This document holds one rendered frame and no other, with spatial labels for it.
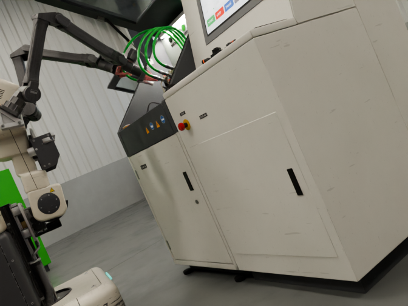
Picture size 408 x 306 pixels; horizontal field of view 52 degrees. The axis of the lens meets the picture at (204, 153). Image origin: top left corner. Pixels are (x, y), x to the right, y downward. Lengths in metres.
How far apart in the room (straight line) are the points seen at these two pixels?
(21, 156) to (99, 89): 7.52
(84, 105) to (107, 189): 1.88
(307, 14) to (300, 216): 0.73
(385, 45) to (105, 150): 7.92
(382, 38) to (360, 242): 0.85
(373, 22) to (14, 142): 1.72
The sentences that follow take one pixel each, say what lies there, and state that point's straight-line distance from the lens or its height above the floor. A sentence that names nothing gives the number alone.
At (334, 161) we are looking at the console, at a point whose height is 0.46.
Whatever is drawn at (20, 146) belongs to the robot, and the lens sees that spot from 2.24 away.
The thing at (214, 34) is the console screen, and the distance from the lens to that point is 1.96.
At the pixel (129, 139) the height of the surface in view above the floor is 0.88.
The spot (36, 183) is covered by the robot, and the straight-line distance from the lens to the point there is 2.19.
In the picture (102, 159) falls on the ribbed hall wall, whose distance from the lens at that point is 9.21.
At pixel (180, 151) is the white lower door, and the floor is 0.70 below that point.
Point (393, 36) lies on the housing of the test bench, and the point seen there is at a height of 0.79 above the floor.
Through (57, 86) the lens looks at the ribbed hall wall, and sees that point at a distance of 9.36.
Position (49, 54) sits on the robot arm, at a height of 1.52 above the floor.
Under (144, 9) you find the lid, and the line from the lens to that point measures 2.70.
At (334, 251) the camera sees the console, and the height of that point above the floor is 0.18.
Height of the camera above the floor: 0.72
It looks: 2 degrees down
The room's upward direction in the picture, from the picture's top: 24 degrees counter-clockwise
